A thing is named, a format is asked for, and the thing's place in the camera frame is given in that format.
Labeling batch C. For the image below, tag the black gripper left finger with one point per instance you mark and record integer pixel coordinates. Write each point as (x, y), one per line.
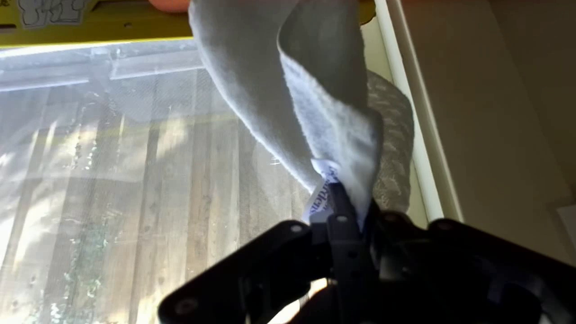
(342, 253)

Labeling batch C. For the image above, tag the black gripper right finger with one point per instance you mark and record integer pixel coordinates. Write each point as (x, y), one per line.
(367, 253)

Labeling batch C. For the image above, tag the white cloth towel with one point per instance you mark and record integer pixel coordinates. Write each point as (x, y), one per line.
(288, 91)

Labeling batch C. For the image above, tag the yellow window ledge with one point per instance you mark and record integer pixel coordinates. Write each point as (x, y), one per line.
(101, 28)

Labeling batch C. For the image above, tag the wooden plank fence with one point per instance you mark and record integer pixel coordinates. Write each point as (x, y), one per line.
(108, 210)

